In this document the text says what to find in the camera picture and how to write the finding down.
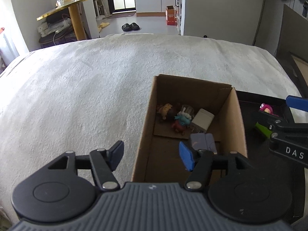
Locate black slipper left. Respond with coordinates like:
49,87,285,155
122,23,132,32

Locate purple small case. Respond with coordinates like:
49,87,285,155
189,133,217,154

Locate pink bear toy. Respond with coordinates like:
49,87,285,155
259,103,274,115

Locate orange cardboard box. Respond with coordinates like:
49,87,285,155
165,6,177,26

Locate blue red small figurine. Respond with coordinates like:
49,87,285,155
171,112,192,136

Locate white charger plug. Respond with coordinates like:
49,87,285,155
190,109,215,132

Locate yellow slippers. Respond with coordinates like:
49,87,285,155
98,22,110,33

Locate black slipper right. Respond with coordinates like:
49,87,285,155
130,23,140,31

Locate green plastic block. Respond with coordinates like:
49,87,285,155
255,122,272,139

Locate white power strip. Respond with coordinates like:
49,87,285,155
37,18,72,37

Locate brown-haired doll figurine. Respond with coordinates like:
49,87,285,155
157,103,177,121

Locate round gold side table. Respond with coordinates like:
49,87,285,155
37,0,87,41

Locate brown cardboard box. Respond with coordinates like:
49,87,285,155
132,74,247,183

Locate black slipper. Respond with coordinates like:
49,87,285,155
130,23,140,31
122,23,132,32

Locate dark framed board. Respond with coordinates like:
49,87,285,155
276,5,307,98

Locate black tray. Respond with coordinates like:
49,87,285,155
236,91,306,224

